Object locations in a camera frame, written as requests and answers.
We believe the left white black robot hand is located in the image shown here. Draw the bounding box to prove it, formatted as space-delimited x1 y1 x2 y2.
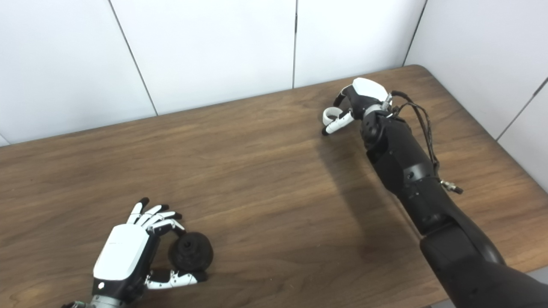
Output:
92 197 208 307

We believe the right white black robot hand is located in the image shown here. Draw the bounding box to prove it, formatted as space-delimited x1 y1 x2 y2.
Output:
322 77 393 137

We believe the white ring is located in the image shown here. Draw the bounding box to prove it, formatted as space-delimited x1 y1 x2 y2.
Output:
323 107 344 127

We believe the round black part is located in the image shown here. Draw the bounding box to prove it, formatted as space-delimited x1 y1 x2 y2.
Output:
169 232 214 272

